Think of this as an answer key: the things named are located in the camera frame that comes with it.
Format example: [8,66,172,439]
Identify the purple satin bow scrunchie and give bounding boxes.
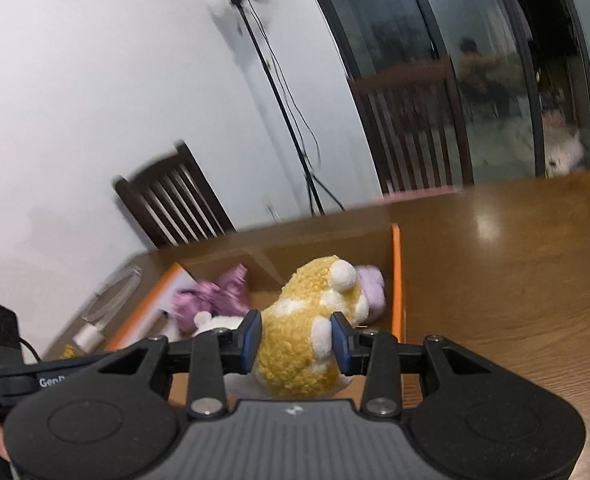
[171,264,250,334]

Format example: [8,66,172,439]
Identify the lavender fuzzy headband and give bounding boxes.
[356,266,386,325]

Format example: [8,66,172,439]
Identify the yellow white sheep plush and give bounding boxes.
[224,255,368,400]

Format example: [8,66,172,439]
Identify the scattered flower petals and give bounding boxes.
[60,344,78,359]

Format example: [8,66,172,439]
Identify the red cardboard box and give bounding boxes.
[103,222,408,409]

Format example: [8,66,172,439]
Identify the dark wooden chair left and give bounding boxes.
[112,142,235,248]

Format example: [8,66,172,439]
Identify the dark wooden chair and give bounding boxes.
[348,58,475,198]
[112,142,235,248]

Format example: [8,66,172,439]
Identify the dark wooden chair back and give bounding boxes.
[348,58,475,198]

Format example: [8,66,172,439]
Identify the sliding glass door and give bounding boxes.
[316,0,590,184]

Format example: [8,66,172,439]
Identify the studio light on stand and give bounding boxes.
[226,0,346,217]

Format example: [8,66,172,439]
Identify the white charger with cable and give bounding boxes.
[72,266,142,354]

